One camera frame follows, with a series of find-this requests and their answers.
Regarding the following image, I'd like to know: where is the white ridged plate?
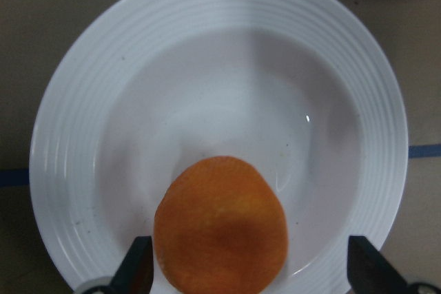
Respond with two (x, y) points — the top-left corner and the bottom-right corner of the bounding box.
(30, 0), (408, 293)

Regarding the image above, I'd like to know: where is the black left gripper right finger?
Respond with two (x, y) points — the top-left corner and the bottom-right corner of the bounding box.
(347, 235), (440, 294)

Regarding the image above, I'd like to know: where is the orange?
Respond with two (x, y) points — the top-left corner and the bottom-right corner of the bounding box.
(154, 156), (288, 293)

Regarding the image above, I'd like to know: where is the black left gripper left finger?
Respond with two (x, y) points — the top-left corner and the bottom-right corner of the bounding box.
(75, 236), (154, 293)

